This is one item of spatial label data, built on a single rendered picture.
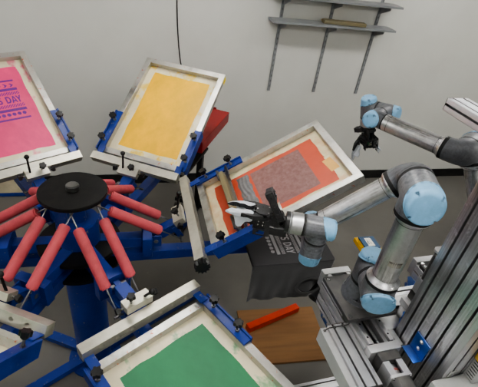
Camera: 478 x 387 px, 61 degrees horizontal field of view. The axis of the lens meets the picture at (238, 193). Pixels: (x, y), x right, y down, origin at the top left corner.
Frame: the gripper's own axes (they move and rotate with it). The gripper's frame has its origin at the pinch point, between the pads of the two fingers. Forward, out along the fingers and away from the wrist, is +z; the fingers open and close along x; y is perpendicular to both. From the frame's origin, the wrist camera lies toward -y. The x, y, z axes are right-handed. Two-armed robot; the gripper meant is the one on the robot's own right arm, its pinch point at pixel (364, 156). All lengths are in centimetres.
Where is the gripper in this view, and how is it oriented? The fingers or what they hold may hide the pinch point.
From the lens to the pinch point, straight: 226.4
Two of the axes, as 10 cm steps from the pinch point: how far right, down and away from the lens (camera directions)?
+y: 2.2, 5.8, -7.8
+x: 9.6, -2.7, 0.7
